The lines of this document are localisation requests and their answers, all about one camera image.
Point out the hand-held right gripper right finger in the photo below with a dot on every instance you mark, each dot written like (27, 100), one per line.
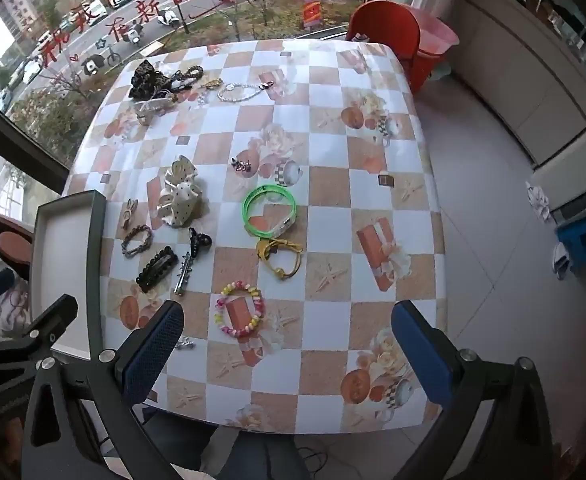
(418, 355)

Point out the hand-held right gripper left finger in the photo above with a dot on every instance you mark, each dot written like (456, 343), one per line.
(153, 355)

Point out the white shallow box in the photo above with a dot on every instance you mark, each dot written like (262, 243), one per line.
(65, 270)

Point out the silver hair clip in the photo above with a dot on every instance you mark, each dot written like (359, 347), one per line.
(184, 275)

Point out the black snap hair clip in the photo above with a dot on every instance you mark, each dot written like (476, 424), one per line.
(155, 267)

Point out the cream polka-dot scrunchie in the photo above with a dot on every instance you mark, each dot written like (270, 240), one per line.
(180, 192)

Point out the green plastic bangle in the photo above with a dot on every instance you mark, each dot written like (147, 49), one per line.
(247, 205)

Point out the small silver charm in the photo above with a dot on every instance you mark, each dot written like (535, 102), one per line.
(184, 344)

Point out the small beige hair clip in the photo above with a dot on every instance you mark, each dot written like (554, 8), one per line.
(129, 212)

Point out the white shoe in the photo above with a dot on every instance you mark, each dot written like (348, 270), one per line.
(561, 260)

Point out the checkered tablecloth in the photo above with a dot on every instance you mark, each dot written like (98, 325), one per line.
(333, 200)

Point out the white cloth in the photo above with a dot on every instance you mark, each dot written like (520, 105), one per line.
(540, 200)

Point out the blue plastic stool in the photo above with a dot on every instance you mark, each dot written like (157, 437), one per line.
(585, 240)

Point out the small dark earrings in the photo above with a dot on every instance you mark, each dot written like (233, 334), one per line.
(240, 165)

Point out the white lace hair band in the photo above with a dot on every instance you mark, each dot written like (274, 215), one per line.
(153, 109)

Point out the black floral scrunchie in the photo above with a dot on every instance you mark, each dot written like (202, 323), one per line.
(145, 80)

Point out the small gold clip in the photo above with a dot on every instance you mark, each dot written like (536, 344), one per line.
(213, 83)

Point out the red plastic bucket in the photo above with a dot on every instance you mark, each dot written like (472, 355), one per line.
(425, 72)

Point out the small dark clasp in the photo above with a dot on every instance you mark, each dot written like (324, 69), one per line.
(268, 85)

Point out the white cabinet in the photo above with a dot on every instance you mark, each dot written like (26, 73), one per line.
(523, 70)

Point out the pink plastic basin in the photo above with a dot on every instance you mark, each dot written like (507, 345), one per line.
(435, 30)

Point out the red plastic chair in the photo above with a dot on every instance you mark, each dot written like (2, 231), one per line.
(383, 25)

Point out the dark window frame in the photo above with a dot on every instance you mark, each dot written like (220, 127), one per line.
(23, 146)

